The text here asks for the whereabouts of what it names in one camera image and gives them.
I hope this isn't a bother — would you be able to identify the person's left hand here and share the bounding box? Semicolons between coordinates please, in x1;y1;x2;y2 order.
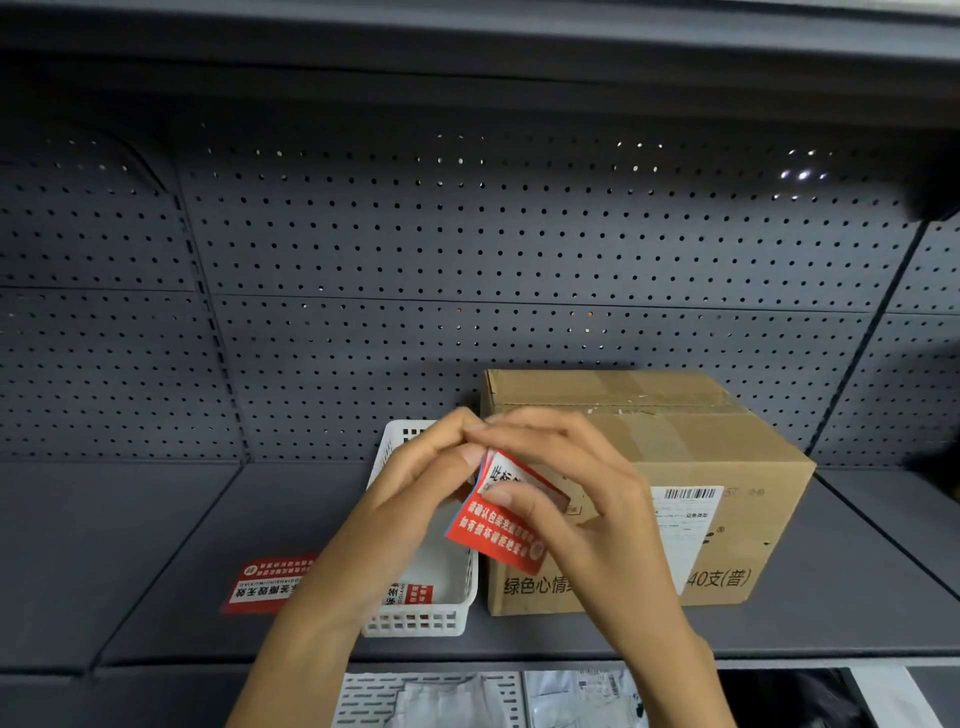
298;408;490;633

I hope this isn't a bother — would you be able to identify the person's right hand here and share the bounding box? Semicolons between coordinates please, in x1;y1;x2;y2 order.
478;408;699;658

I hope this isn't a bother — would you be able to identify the red and white card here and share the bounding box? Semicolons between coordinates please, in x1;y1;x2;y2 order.
220;554;321;616
443;447;573;577
381;580;435;609

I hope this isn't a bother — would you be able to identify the person's left forearm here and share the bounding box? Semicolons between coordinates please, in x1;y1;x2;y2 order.
225;591;363;728

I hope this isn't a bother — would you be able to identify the person's right forearm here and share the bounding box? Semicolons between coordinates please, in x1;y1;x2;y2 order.
613;628;741;728

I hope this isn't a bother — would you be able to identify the clear plastic packet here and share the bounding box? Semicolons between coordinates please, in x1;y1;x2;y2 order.
523;669;650;728

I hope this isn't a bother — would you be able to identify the grey pegboard back panel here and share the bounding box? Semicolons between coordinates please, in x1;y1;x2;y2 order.
0;112;960;470

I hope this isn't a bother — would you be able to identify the brown cardboard box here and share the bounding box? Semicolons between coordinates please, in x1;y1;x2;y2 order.
480;368;818;618

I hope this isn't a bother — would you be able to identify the white perforated plastic basket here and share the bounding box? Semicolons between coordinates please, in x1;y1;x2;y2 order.
332;671;526;728

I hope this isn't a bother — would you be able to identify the grey metal shelf board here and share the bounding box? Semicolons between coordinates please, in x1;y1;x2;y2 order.
0;459;960;676

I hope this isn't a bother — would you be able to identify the black glossy packet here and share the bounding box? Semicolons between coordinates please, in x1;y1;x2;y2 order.
716;667;880;728

